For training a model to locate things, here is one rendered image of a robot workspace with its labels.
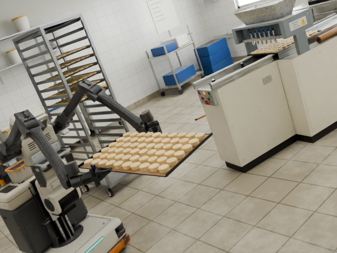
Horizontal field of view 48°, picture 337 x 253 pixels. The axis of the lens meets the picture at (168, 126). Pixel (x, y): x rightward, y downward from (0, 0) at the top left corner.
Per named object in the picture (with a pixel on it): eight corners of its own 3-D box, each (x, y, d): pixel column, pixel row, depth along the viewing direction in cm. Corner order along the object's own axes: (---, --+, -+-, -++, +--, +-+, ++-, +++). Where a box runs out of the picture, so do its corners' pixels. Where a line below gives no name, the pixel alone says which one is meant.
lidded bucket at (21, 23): (29, 29, 616) (23, 16, 610) (34, 27, 597) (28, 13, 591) (15, 34, 604) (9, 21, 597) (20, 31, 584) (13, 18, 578)
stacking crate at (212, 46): (214, 48, 823) (211, 39, 817) (228, 46, 792) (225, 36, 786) (195, 58, 789) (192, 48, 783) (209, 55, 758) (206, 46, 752)
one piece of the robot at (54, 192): (30, 219, 270) (-4, 143, 246) (70, 190, 296) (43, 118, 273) (52, 228, 254) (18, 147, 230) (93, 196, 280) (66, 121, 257)
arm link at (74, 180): (73, 187, 187) (71, 191, 182) (68, 174, 186) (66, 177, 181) (87, 182, 187) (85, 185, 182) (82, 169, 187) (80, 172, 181)
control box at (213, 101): (203, 102, 350) (199, 88, 345) (218, 104, 328) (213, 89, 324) (200, 103, 348) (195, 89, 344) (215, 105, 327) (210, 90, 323)
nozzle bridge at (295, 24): (264, 49, 404) (255, 18, 394) (318, 45, 339) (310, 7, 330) (240, 61, 392) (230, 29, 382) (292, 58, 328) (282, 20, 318)
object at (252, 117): (274, 136, 400) (251, 54, 374) (299, 141, 369) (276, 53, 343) (222, 167, 374) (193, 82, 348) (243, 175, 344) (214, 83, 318)
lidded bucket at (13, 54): (24, 60, 613) (18, 47, 606) (28, 58, 594) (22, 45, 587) (9, 66, 600) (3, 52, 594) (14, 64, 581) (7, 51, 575)
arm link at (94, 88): (87, 73, 235) (77, 80, 227) (104, 88, 235) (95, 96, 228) (64, 111, 266) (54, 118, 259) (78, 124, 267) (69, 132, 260)
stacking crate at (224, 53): (217, 57, 828) (214, 48, 822) (231, 55, 796) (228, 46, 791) (198, 67, 797) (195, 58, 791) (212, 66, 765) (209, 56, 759)
